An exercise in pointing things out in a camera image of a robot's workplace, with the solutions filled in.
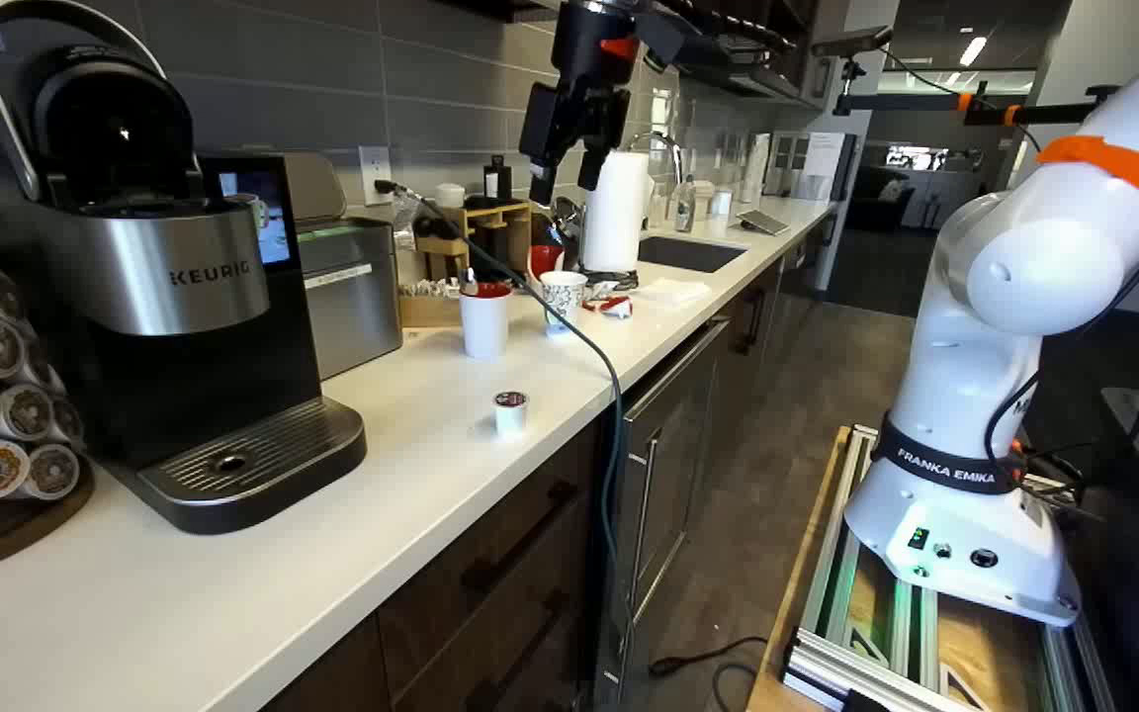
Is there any white paper towel roll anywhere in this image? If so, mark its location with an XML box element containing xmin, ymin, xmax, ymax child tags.
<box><xmin>577</xmin><ymin>147</ymin><xmax>652</xmax><ymax>276</ymax></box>

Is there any maroon-lidded Sumatra coffee pod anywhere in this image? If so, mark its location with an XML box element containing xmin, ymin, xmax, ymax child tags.
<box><xmin>488</xmin><ymin>389</ymin><xmax>530</xmax><ymax>443</ymax></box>

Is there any orange strap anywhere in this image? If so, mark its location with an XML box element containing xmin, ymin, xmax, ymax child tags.
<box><xmin>1037</xmin><ymin>129</ymin><xmax>1139</xmax><ymax>242</ymax></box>

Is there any loose red lid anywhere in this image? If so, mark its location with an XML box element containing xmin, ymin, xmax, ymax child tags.
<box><xmin>583</xmin><ymin>294</ymin><xmax>638</xmax><ymax>323</ymax></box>

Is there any black silver Keurig coffee machine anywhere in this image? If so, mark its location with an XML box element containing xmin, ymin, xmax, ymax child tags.
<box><xmin>0</xmin><ymin>0</ymin><xmax>370</xmax><ymax>536</ymax></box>

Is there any dark counter sink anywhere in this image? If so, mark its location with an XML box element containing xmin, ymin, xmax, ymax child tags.
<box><xmin>638</xmin><ymin>234</ymin><xmax>747</xmax><ymax>276</ymax></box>

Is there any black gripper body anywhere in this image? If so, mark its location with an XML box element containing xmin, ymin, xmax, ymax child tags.
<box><xmin>547</xmin><ymin>0</ymin><xmax>646</xmax><ymax>133</ymax></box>

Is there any stainless steel countertop bin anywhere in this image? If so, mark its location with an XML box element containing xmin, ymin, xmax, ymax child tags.
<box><xmin>281</xmin><ymin>149</ymin><xmax>405</xmax><ymax>385</ymax></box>

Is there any black bar with orange clamps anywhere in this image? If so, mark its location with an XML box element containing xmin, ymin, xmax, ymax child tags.
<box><xmin>838</xmin><ymin>79</ymin><xmax>1123</xmax><ymax>129</ymax></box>

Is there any dark wooden counter cabinet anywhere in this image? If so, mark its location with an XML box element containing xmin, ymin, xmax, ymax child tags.
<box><xmin>265</xmin><ymin>222</ymin><xmax>849</xmax><ymax>712</ymax></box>

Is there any wire coffee pod carousel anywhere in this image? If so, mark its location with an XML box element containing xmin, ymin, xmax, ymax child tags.
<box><xmin>0</xmin><ymin>133</ymin><xmax>100</xmax><ymax>586</ymax></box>

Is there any patterned paper cup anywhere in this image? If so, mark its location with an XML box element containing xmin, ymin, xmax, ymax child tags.
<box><xmin>539</xmin><ymin>269</ymin><xmax>593</xmax><ymax>336</ymax></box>

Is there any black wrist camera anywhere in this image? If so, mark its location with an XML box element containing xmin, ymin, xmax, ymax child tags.
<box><xmin>638</xmin><ymin>4</ymin><xmax>697</xmax><ymax>72</ymax></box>

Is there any cardboard box of packets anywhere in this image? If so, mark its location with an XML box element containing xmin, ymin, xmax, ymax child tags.
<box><xmin>394</xmin><ymin>280</ymin><xmax>465</xmax><ymax>332</ymax></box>

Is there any wooden counter organizer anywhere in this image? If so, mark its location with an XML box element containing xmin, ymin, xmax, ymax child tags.
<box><xmin>411</xmin><ymin>192</ymin><xmax>555</xmax><ymax>287</ymax></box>

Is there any black floor cable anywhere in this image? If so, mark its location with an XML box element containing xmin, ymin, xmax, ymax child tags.
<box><xmin>646</xmin><ymin>632</ymin><xmax>774</xmax><ymax>712</ymax></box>

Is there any black canister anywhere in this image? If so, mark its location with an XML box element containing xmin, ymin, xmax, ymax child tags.
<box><xmin>478</xmin><ymin>155</ymin><xmax>517</xmax><ymax>211</ymax></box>

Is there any white cup with red inside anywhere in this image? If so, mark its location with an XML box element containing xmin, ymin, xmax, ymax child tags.
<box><xmin>460</xmin><ymin>276</ymin><xmax>517</xmax><ymax>365</ymax></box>

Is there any long power cable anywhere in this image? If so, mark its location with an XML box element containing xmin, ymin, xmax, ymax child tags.
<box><xmin>377</xmin><ymin>178</ymin><xmax>633</xmax><ymax>677</ymax></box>

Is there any white wall outlet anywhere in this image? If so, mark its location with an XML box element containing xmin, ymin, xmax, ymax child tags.
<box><xmin>356</xmin><ymin>143</ymin><xmax>394</xmax><ymax>200</ymax></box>

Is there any aluminium robot cart frame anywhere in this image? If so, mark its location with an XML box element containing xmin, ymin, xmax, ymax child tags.
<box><xmin>743</xmin><ymin>419</ymin><xmax>1126</xmax><ymax>712</ymax></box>

